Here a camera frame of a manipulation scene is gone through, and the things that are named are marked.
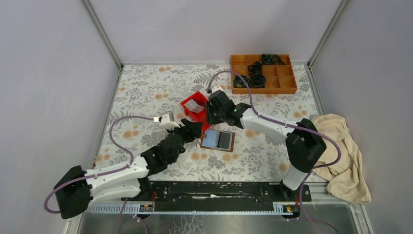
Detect red plastic bin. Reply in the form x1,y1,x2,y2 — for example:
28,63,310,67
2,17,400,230
180,91,211,132

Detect brown leather card holder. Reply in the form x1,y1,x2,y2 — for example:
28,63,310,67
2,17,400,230
200,129,235,152

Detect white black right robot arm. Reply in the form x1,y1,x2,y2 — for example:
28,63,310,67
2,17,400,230
181,90,327,201

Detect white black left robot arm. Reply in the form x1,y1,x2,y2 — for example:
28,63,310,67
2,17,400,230
52,119,203,219

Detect stack of credit cards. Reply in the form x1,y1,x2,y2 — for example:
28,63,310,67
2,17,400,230
185,99,205,113

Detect floral patterned table mat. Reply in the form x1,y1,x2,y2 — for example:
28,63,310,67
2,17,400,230
95,64,318,181

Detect dark floral rolled cloth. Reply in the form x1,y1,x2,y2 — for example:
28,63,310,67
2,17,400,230
233,75,249,88

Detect wooden compartment tray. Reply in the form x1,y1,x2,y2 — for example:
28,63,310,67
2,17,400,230
230,54,298,95

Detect beige crumpled cloth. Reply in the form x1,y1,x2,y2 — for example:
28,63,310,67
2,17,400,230
312,114,372,204

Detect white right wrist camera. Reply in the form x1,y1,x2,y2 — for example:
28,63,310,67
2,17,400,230
206,86,223,94

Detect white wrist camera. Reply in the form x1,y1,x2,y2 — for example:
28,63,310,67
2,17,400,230
153,111,180,130
206,86,223,94

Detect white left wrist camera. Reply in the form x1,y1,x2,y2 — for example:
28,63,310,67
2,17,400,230
153,111,180,130

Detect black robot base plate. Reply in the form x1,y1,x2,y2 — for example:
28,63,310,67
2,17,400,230
128,181,312,213

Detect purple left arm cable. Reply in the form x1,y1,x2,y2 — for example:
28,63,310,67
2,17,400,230
43,116,159,234

